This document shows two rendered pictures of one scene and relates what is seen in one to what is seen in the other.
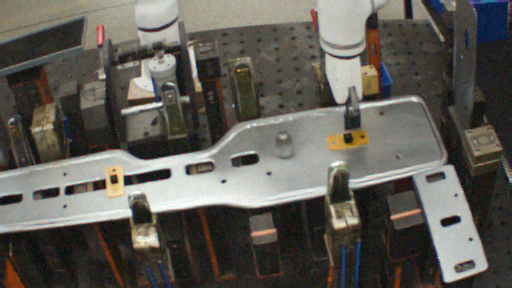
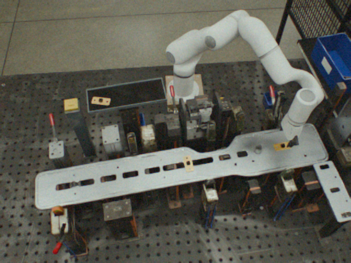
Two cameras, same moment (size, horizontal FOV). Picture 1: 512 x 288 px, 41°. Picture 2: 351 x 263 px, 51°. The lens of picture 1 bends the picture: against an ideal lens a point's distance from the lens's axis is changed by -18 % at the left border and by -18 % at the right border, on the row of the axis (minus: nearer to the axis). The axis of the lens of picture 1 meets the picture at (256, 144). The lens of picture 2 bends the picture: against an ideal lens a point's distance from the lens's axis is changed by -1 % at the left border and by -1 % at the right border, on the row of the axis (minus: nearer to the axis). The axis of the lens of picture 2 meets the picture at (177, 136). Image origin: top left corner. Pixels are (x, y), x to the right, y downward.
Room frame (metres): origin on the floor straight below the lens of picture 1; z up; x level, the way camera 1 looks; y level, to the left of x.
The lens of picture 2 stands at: (0.29, 0.46, 2.54)
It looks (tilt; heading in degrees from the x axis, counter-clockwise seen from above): 58 degrees down; 352
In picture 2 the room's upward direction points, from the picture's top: straight up
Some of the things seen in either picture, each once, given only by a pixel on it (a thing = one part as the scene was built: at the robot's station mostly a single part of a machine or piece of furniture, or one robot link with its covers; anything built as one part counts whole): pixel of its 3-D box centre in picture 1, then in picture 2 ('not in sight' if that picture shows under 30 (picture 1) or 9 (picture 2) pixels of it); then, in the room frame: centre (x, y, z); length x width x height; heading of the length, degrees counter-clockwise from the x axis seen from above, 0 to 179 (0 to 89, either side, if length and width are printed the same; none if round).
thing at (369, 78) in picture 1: (370, 134); not in sight; (1.24, -0.25, 0.88); 0.04 x 0.04 x 0.36; 3
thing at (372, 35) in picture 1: (375, 101); not in sight; (1.27, -0.27, 0.95); 0.03 x 0.01 x 0.50; 93
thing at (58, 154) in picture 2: not in sight; (66, 166); (1.22, 0.89, 0.88); 0.11 x 0.10 x 0.36; 3
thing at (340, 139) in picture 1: (348, 138); (282, 146); (1.11, -0.18, 1.01); 0.08 x 0.04 x 0.01; 93
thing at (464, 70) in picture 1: (464, 62); (347, 119); (1.11, -0.44, 1.17); 0.12 x 0.01 x 0.34; 3
